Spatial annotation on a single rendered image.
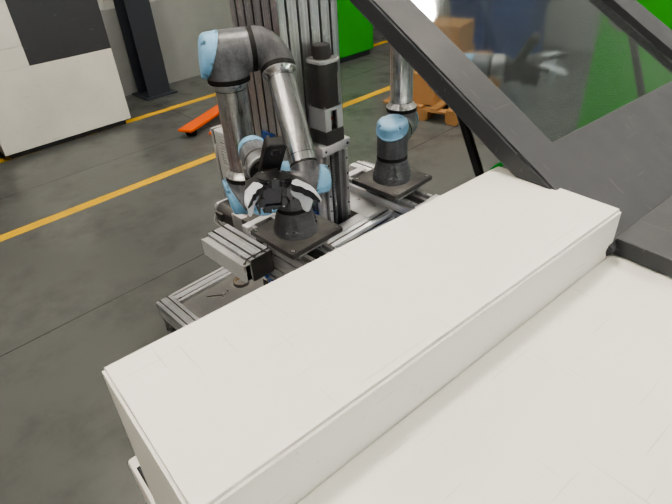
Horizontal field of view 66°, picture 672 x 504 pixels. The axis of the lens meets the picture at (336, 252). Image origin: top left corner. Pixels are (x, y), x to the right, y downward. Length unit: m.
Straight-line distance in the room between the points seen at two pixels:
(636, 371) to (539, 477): 0.20
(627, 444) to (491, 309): 0.19
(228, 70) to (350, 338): 1.01
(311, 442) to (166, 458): 0.13
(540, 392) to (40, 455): 2.39
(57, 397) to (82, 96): 3.78
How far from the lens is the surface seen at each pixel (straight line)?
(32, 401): 3.03
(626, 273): 0.88
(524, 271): 0.70
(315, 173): 1.35
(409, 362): 0.56
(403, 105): 2.04
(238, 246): 1.86
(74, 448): 2.72
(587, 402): 0.67
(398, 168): 1.98
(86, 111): 6.14
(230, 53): 1.46
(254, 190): 1.08
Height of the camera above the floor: 1.95
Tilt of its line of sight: 34 degrees down
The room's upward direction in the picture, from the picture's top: 4 degrees counter-clockwise
